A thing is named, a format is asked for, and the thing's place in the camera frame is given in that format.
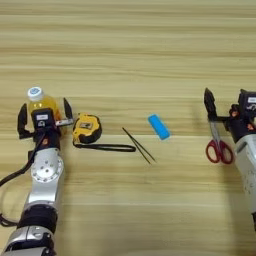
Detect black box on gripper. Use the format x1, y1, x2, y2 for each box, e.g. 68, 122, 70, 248
31, 107, 57, 130
237, 88, 256, 114

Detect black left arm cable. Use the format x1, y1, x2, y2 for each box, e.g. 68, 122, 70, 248
0, 132, 46, 228

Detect red handled scissors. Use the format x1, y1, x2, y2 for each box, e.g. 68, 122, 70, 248
204, 119, 235, 165

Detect blue rectangular eraser block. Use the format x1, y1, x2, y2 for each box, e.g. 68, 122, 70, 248
147, 113, 172, 141

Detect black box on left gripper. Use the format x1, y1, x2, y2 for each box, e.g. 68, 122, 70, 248
31, 107, 57, 130

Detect orange juice bottle white cap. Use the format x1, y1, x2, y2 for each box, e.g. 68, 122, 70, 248
26, 86, 65, 135

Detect black tweezers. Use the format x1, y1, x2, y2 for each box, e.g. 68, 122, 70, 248
121, 127, 157, 165

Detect yellow black tape measure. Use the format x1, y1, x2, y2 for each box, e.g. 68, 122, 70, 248
71, 112, 137, 154

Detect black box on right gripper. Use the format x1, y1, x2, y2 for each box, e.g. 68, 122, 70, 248
237, 88, 256, 114

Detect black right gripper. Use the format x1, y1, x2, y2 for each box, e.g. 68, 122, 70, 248
203, 87, 256, 144

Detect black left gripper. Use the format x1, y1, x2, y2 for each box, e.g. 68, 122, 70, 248
16, 97, 75, 152

